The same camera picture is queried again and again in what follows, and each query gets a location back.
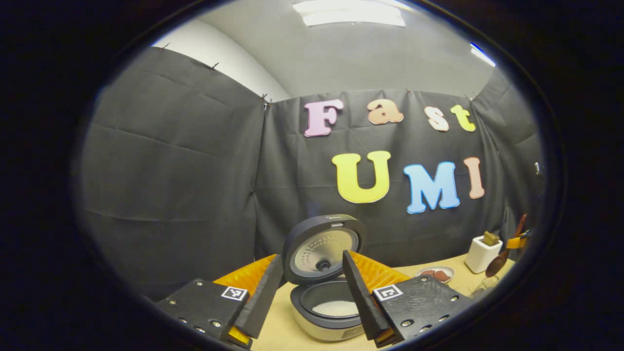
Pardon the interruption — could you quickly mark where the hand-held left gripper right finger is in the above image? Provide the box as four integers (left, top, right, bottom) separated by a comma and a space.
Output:
342, 250, 473, 348

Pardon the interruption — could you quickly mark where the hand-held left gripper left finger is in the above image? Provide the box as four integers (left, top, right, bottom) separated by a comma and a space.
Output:
157, 253, 284, 349

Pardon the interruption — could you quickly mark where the white rice layer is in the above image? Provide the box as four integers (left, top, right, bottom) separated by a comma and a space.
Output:
312, 300, 360, 317

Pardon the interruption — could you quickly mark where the brown wooden spoon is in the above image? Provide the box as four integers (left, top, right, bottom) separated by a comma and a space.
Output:
486, 214, 528, 277

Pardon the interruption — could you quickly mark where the grey rice cooker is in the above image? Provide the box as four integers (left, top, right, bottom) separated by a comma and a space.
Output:
282, 214, 367, 342

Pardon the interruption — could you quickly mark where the white toaster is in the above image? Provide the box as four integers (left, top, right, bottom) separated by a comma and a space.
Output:
465, 236, 503, 274

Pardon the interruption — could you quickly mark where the white round plate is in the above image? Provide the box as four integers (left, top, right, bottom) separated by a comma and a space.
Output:
416, 266, 455, 284

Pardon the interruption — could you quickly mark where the black backdrop cloth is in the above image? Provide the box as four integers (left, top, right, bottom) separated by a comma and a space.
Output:
80, 46, 546, 300

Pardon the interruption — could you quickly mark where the small ceiling light panel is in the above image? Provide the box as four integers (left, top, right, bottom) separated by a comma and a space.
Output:
470, 43, 496, 67

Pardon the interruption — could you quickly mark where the large ceiling light panel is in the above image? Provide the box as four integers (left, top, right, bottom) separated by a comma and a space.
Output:
292, 0, 406, 27

